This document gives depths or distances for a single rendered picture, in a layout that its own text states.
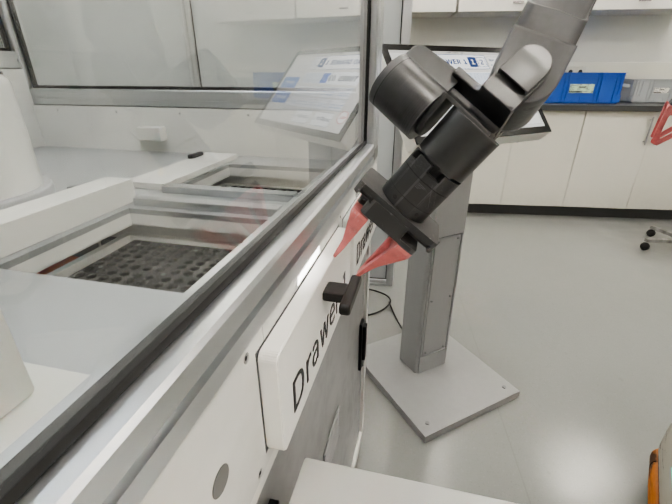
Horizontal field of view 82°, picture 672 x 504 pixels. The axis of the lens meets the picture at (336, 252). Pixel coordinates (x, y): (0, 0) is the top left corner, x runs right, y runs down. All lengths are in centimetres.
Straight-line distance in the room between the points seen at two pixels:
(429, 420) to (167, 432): 132
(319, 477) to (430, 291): 107
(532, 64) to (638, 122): 346
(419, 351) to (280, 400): 127
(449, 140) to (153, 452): 32
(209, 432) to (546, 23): 42
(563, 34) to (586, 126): 325
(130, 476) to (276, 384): 15
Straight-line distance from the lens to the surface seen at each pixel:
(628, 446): 174
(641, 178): 398
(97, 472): 20
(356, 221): 40
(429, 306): 148
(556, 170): 367
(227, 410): 30
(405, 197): 39
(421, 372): 166
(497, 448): 154
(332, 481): 45
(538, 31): 43
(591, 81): 379
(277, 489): 52
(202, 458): 28
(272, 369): 33
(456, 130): 38
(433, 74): 42
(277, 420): 37
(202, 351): 24
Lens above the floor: 113
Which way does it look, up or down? 25 degrees down
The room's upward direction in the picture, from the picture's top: straight up
